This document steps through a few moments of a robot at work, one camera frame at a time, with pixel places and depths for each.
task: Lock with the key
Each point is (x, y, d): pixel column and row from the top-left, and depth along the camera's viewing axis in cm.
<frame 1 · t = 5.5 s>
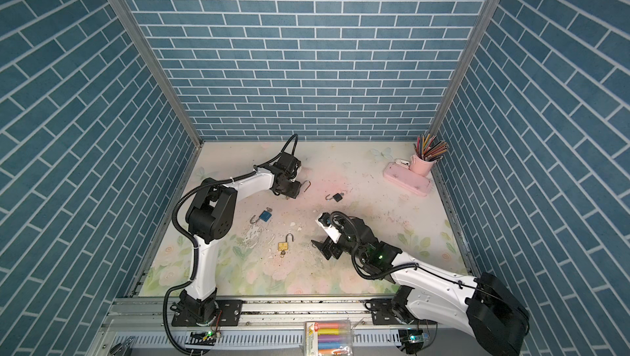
left hand: (294, 189, 103), fingers open
right hand: (318, 228, 79), fingers open
blue padlock: (266, 214, 96), point 2 cm above the table
black padlock: (336, 197, 103), on the table
large brass padlock: (284, 246, 89), on the table
pink pencil case: (404, 176, 108), point 2 cm above the table
pink pencil cup: (420, 166, 107), point 7 cm above the table
coloured pencils bunch: (427, 150, 106), point 12 cm above the table

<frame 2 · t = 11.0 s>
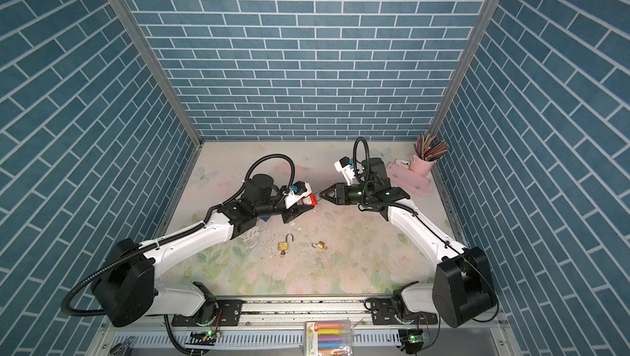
left hand: (309, 200, 78), fingers open
right hand: (321, 192, 77), fingers open
small brass padlock: (321, 244, 89), on the table
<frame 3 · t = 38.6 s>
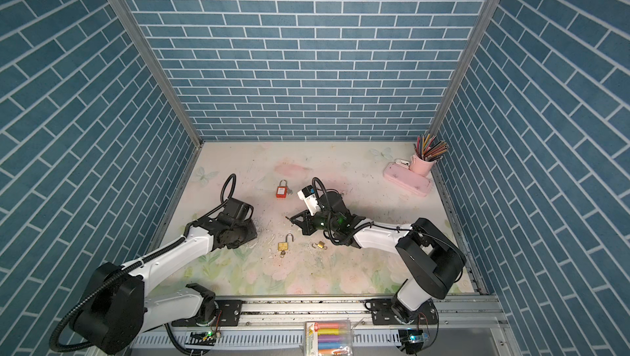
left hand: (255, 232, 88), fingers open
right hand: (289, 218, 82), fingers closed
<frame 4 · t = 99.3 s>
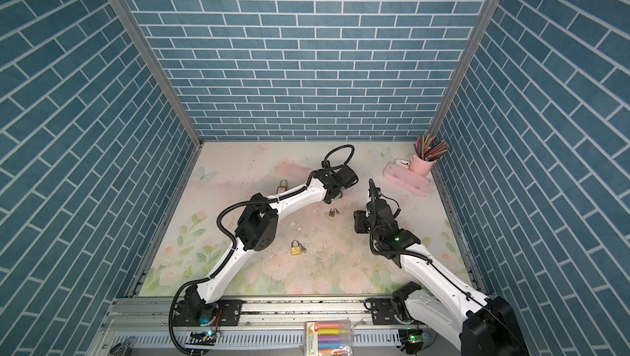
left hand: (330, 191, 100), fingers open
right hand: (356, 210, 84), fingers open
large brass padlock: (295, 248, 88), on the table
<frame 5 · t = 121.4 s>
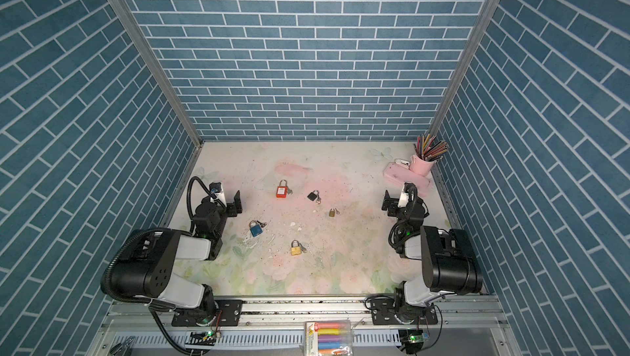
left hand: (228, 191, 91), fingers open
right hand: (399, 190, 91), fingers open
